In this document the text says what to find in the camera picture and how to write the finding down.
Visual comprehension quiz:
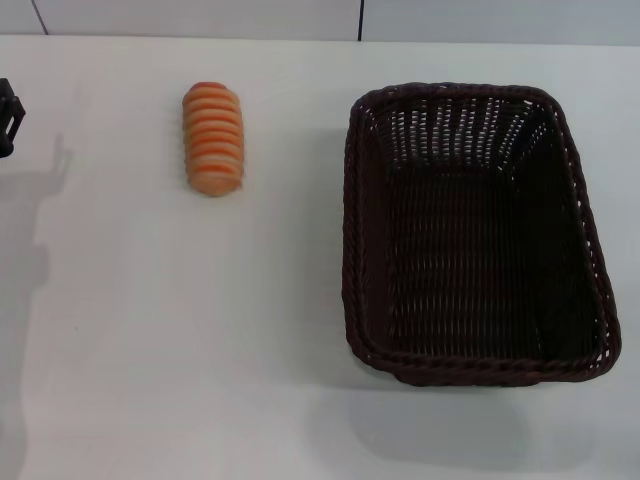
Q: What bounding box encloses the dark brown woven basket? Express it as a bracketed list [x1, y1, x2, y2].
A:
[341, 82, 623, 389]

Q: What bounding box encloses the orange striped bread loaf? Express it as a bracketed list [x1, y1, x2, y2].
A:
[181, 81, 245, 198]

